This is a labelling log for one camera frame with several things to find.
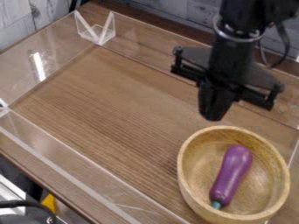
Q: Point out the brown wooden bowl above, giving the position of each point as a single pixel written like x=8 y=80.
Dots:
x=264 y=188

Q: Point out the yellow black device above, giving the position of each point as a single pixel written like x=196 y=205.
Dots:
x=65 y=215

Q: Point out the purple toy eggplant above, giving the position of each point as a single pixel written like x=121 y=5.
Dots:
x=235 y=165

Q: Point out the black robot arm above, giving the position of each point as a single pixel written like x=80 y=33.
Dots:
x=243 y=20

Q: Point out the clear acrylic corner bracket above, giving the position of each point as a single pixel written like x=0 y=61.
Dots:
x=99 y=34

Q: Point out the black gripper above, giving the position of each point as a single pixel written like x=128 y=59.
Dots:
x=227 y=77

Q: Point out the clear acrylic tray wall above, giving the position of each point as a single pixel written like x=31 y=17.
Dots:
x=103 y=155

